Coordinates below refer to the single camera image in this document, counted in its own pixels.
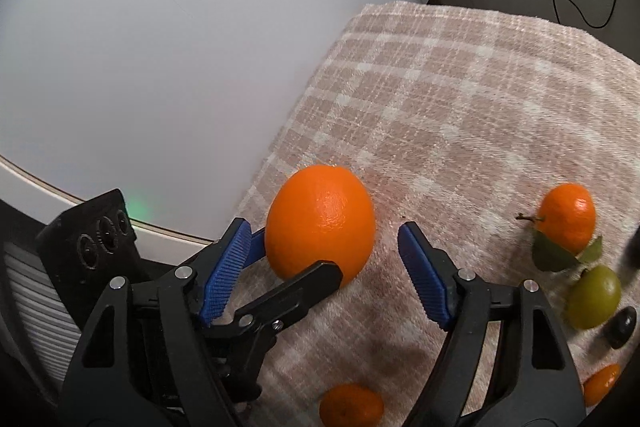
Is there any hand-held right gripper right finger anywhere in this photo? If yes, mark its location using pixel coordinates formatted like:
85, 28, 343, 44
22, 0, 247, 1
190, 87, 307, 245
398, 221, 587, 427

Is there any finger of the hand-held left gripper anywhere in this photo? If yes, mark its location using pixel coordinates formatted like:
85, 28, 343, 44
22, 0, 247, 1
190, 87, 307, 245
200, 259, 344, 403
249, 228, 268, 266

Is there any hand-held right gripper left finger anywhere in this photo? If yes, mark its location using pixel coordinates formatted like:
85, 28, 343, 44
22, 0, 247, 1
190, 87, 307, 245
60, 218, 252, 427

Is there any large smooth orange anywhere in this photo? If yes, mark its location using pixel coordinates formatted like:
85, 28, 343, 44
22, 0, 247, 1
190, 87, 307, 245
264, 164, 377, 290

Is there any dark purple plum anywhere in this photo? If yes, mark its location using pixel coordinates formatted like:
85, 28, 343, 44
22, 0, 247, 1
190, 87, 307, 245
602, 307, 638, 350

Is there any grey ribbed panel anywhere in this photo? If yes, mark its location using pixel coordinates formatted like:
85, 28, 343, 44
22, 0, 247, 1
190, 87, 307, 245
0, 239, 83, 400

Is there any rough-skinned mandarin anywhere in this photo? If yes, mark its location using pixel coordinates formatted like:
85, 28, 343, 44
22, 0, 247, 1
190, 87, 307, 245
319, 383, 385, 427

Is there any mandarin with green leaf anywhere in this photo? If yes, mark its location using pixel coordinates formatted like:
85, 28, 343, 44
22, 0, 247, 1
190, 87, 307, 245
516, 183, 604, 273

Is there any green round fruit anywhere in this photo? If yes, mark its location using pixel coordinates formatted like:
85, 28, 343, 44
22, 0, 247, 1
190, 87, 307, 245
566, 264, 622, 330

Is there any beige plaid cloth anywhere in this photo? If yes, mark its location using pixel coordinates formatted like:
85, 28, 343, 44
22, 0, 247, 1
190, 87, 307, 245
235, 2, 640, 427

